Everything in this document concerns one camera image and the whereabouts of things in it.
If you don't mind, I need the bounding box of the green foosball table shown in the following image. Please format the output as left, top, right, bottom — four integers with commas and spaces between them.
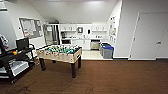
35, 44, 83, 79

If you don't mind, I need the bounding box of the large colourful wall poster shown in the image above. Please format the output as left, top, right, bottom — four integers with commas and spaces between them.
108, 15, 118, 44

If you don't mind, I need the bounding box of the grey bin blue lid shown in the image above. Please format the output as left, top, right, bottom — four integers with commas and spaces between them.
102, 46, 115, 60

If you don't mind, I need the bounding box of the grey bin black lid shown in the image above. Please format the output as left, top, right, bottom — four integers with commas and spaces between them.
99, 41, 109, 48

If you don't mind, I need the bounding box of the grey wall notice board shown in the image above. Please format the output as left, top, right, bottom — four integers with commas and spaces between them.
18, 17, 44, 39

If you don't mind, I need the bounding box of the stainless steel refrigerator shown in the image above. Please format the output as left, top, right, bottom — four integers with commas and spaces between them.
44, 23, 61, 47

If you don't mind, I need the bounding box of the black coffee maker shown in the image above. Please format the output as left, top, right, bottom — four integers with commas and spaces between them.
60, 31, 67, 39

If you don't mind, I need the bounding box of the white double-door base cabinet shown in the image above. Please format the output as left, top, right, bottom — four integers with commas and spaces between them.
72, 39, 92, 51

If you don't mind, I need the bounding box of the white wall cabinet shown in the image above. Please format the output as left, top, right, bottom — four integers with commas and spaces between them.
60, 23, 78, 33
91, 23, 108, 33

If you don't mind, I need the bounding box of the black wheeled cart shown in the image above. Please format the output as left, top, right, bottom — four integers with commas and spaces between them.
0, 36, 37, 84

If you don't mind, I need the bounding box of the white door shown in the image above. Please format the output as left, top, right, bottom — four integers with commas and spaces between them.
129, 12, 168, 61

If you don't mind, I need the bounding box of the black built-in microwave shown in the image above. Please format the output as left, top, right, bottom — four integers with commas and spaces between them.
61, 39, 72, 45

